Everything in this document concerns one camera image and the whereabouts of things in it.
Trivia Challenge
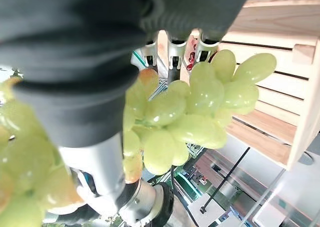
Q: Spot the light wooden slat crate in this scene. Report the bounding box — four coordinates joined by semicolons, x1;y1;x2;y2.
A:
156;0;320;172

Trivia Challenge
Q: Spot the black thin strap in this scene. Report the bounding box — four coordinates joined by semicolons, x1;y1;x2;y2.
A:
199;146;251;214

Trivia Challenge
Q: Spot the green grape bunch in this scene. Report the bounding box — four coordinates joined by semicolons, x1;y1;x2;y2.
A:
0;49;278;227

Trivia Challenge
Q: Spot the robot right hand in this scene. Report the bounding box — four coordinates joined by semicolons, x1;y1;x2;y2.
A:
0;0;256;227

